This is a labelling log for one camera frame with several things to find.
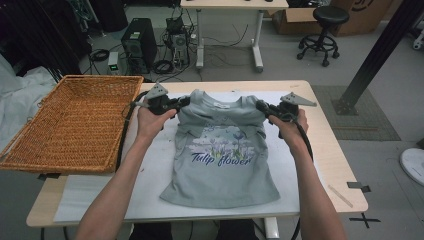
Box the grey floor mat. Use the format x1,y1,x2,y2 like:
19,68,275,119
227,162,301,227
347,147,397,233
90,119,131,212
311,85,402,142

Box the white cloth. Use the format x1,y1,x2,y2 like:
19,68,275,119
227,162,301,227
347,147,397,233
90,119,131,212
0,54,58,153

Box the person's leg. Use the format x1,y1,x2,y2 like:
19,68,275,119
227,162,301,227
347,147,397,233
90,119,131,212
129,221,174,240
214,219,259,240

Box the black computer tower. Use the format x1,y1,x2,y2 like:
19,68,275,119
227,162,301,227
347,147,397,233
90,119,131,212
120,18,158,75

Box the left hand-held gripper cable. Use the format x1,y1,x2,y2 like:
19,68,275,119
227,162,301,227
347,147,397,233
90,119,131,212
114,90,149,173

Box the grey printed t-shirt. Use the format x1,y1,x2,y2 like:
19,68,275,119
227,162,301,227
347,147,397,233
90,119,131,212
159,88,282,210

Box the person's right hand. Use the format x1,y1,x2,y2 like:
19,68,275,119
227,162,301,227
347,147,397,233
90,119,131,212
269,109,309,151

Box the white table leg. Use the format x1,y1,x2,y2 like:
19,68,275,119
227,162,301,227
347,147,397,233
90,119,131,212
264,217,280,240

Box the white table mat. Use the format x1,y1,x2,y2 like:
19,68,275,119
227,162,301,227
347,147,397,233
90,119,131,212
53,90,323,224

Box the small white device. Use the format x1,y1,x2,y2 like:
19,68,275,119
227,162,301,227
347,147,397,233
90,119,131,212
107,51,121,76

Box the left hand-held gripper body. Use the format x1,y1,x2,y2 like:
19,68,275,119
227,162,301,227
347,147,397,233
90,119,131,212
144,83,181,116

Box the black curtain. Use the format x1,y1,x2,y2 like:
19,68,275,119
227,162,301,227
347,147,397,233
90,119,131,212
0,0,93,81

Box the person's right leg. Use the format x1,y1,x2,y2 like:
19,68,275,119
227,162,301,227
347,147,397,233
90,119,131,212
214,219,259,240

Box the black round stool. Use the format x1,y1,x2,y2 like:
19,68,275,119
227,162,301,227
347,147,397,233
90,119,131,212
296,5,350,68

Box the white-legged wooden desk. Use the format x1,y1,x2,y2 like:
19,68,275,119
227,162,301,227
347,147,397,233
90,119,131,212
179,0,290,74

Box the black tape strip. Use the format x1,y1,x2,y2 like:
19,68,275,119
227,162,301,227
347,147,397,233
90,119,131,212
346,181,372,194

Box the black tape cross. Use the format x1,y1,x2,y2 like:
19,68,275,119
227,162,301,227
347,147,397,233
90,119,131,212
349,213,382,230

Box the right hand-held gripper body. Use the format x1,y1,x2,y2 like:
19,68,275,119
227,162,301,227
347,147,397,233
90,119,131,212
266,92,318,122

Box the brown wicker basket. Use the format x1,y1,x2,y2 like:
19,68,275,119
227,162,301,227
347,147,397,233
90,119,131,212
0,74,145,175

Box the black metal post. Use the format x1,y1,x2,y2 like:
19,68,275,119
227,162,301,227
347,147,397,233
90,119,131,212
331,0,424,117

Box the right hand-held gripper cable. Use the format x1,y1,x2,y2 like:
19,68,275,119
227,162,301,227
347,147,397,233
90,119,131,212
289,116,314,240

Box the open cardboard box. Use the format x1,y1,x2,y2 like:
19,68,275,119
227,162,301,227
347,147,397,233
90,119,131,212
271,7,322,36

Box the thin wooden stick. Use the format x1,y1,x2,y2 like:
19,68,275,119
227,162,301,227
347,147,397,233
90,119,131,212
327,184,354,209

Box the coiled black cable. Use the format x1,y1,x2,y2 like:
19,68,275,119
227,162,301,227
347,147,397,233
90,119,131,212
152,59,175,75
89,48,110,63

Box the person's left leg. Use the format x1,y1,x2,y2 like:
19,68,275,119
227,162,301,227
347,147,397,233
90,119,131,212
129,221,174,240

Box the person's left hand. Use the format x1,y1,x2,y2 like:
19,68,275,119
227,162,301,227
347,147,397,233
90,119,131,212
136,106,178,143

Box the open grey computer case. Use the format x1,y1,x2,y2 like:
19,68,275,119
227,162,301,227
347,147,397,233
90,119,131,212
165,16,190,69

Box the large printed cardboard box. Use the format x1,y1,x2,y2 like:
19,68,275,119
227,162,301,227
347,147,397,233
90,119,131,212
328,0,394,38

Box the hand-held gripper cable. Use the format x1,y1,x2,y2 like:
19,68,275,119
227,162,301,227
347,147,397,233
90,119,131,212
289,116,314,240
114,90,149,173

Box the white round base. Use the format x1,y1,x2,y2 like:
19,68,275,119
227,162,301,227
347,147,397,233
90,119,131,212
399,147,424,188

